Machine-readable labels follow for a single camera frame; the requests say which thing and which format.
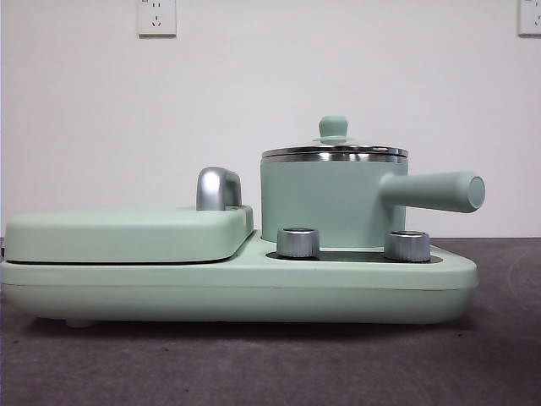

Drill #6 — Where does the glass lid with mint knob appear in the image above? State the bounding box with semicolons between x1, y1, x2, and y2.
260;116;410;157

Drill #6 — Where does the mint green steamer pot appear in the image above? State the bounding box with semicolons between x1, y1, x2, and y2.
260;152;486;251

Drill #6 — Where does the silver control knob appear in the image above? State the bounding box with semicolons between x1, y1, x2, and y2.
276;227;321;259
383;230;432;261

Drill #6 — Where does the mint green breakfast machine base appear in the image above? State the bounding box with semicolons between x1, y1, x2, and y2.
0;228;479;329

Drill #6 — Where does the mint green griddle cover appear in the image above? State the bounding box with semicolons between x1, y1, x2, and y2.
4;205;255;264

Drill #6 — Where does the silver griddle cover handle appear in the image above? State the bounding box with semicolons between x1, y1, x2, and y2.
195;166;244;211

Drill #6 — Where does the white wall socket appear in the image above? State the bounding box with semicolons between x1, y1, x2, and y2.
517;0;541;37
137;0;178;39

